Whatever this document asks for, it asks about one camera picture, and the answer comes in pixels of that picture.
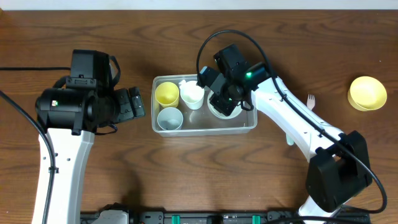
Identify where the grey plastic bowl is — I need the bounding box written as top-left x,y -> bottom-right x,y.
206,91 -> 243,119

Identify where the white plastic cup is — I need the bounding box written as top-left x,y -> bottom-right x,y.
178,80 -> 205,110

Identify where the yellow plastic cup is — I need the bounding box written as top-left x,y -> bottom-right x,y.
155,82 -> 180,108

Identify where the grey plastic cup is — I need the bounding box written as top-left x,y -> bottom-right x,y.
157,107 -> 183,131

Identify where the clear plastic container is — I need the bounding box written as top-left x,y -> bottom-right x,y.
151,74 -> 257,137

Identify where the pale pink plastic fork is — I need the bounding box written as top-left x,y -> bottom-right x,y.
307,95 -> 316,110

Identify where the yellow plastic bowl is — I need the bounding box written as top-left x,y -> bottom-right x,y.
348,76 -> 387,111

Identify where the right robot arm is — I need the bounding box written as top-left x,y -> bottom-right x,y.
197,44 -> 374,218

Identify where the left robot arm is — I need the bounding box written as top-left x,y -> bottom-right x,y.
32,50 -> 145,223

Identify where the mint green plastic spoon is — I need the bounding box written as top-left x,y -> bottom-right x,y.
286,134 -> 295,146

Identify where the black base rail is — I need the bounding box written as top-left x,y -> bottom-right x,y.
80,202 -> 371,224

